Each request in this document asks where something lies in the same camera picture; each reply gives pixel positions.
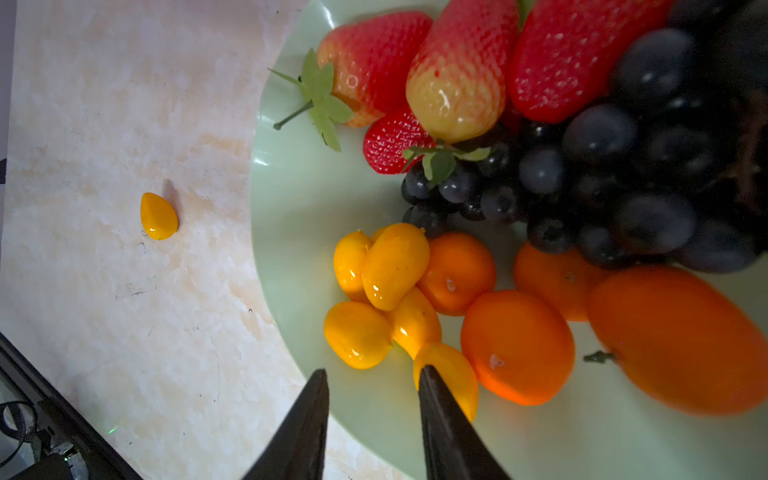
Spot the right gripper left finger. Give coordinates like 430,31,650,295
243,369,329,480

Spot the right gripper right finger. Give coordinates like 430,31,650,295
418,365,511,480

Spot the yellow tomato cluster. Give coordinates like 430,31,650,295
362,223,430,311
140,192,179,241
413,343,479,423

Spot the orange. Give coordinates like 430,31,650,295
460,290,575,406
587,266,767,416
513,241,612,322
417,232,497,317

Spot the yellow tomato front lowest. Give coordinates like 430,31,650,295
324,301,393,370

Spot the yellow tomato cluster bottom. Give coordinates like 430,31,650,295
362,223,430,311

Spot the light green wavy fruit bowl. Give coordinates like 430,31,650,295
251,1,767,479

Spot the dark fake grape bunch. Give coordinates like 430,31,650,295
402,1,767,274

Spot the small strawberry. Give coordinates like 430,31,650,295
405,0,519,144

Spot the black base frame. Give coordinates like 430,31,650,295
1,337,141,480

